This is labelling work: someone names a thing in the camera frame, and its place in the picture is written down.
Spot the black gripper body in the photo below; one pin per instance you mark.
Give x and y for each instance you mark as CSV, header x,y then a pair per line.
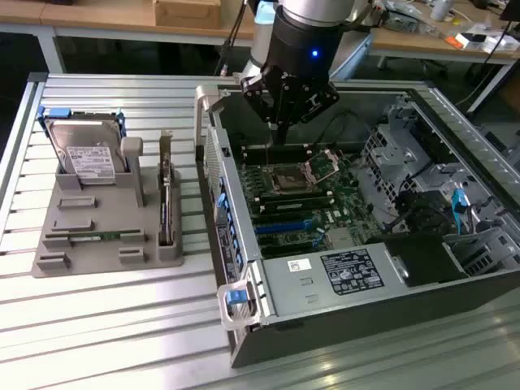
x,y
300,40

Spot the graphics card with metal bracket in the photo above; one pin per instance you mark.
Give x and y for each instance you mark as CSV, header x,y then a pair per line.
x,y
165,183

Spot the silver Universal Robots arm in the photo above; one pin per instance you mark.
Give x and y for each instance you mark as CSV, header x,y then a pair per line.
x,y
308,8

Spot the metal socket cover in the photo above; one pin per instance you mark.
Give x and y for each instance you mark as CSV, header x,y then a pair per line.
x,y
323,166

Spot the black RAM slot bank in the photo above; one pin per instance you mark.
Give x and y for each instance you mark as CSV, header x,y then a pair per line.
x,y
296,201
276,154

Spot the CPU socket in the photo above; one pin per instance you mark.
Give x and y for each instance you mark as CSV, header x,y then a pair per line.
x,y
286,180

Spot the metal disk bay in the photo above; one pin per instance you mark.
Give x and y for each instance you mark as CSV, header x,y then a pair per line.
x,y
390,162

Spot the brown cardboard box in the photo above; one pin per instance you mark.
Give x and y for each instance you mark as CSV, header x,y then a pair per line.
x,y
187,14

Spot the green motherboard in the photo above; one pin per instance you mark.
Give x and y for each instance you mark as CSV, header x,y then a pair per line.
x,y
345,203

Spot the blue card latches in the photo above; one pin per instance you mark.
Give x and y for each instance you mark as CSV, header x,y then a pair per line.
x,y
222,200

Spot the wooden desk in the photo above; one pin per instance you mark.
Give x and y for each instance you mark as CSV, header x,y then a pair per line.
x,y
81,16
426,44

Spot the blue expansion slot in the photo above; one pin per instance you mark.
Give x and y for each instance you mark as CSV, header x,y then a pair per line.
x,y
284,226

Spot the white bottle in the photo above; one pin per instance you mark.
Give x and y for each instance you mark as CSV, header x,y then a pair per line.
x,y
440,8

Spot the orange and white box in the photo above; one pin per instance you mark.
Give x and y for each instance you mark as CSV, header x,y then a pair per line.
x,y
463,40

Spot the hard disk in blue carrier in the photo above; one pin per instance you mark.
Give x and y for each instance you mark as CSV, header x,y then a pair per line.
x,y
81,138

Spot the grey power supply unit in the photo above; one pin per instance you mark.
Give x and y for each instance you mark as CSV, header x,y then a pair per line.
x,y
292,284

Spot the grey parts rack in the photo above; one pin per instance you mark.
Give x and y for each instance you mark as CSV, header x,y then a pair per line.
x,y
105,211

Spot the black monitor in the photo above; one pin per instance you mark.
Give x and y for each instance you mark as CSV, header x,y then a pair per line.
x,y
510,8

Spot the blue case latch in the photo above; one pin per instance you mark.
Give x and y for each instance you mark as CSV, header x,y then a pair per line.
x,y
235,298

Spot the green RAM stick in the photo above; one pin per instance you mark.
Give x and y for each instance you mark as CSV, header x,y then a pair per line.
x,y
101,235

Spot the open black PC case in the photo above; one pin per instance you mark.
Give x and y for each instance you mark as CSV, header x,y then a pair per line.
x,y
365,325

